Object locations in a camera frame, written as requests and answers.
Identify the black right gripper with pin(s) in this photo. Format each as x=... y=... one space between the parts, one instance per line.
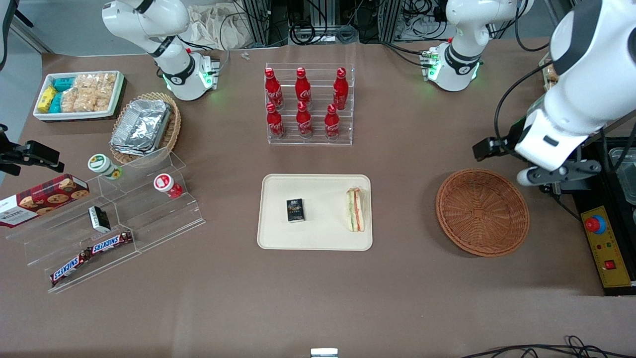
x=12 y=156

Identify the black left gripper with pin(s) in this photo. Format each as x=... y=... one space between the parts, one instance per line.
x=510 y=137

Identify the sandwich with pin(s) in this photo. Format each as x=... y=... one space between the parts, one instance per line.
x=356 y=211

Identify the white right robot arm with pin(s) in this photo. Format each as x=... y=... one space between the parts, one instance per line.
x=149 y=20

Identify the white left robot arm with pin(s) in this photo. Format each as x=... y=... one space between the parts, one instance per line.
x=586 y=74

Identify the brown round wicker basket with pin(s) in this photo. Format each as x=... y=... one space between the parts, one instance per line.
x=482 y=214

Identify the light wicker basket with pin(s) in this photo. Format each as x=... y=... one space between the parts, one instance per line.
x=171 y=129

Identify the cream plastic tray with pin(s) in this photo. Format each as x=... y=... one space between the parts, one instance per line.
x=323 y=228

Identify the red tartan Walkers cookie box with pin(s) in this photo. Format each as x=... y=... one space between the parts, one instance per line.
x=39 y=201

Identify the teal snack packet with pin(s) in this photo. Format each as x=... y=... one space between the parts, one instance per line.
x=55 y=103
x=63 y=84

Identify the yellow snack packet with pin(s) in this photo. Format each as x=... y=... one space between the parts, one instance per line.
x=46 y=99

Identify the green lid sunflower cup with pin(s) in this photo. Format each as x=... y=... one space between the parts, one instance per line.
x=101 y=164

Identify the clear rice cracker packet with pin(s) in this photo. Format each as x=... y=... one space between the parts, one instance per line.
x=97 y=80
x=104 y=98
x=77 y=100

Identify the small black box white side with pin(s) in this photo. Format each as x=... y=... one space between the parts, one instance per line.
x=99 y=219

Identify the clear brown snack packet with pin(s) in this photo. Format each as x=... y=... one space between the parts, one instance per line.
x=550 y=73

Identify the white rectangular bin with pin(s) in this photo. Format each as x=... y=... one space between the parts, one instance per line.
x=119 y=94

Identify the stack of foil trays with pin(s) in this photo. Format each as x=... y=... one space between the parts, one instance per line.
x=141 y=127

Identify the Snickers chocolate bar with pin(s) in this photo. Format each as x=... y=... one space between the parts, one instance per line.
x=110 y=242
x=69 y=268

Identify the clear acrylic stepped stand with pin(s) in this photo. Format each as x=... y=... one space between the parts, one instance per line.
x=149 y=219

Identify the red lid white cup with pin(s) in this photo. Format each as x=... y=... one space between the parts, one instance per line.
x=164 y=183

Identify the red emergency stop button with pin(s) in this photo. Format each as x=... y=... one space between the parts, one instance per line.
x=593 y=224

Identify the black machine yellow panel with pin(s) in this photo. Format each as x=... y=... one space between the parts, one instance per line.
x=616 y=238

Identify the red cola bottle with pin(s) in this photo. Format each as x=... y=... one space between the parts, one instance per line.
x=275 y=124
x=273 y=89
x=303 y=89
x=332 y=124
x=341 y=90
x=304 y=122

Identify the clear acrylic bottle rack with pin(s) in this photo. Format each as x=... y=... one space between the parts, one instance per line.
x=318 y=134

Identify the small black box gold print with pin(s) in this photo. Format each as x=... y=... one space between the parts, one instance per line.
x=295 y=210

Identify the beige cloth bag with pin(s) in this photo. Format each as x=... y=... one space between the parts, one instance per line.
x=213 y=25

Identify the white box at table edge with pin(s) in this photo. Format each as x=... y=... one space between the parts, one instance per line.
x=324 y=353

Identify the aluminium frame post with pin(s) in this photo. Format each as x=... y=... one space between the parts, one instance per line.
x=390 y=17
x=263 y=20

